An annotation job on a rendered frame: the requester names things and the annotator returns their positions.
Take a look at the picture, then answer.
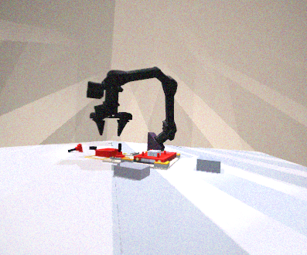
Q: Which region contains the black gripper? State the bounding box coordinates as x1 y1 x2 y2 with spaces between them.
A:
90 99 132 137

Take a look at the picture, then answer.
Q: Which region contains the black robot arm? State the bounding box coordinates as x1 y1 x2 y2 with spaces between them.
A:
87 66 178 146

